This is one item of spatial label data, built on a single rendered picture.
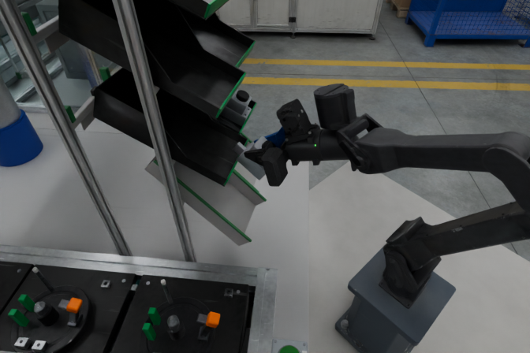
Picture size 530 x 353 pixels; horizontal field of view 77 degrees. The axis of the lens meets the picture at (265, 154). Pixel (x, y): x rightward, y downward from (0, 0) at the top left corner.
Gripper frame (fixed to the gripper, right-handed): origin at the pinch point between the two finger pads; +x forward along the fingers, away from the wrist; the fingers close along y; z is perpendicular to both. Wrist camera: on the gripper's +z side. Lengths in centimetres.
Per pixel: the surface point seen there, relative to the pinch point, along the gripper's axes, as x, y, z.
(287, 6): 126, -359, 1
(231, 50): 8.2, -12.2, 17.7
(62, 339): 33, 35, -20
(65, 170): 85, -9, -10
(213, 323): 4.8, 25.4, -20.1
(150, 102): 9.6, 13.8, 16.4
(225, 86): 3.7, 1.0, 13.7
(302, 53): 108, -325, -50
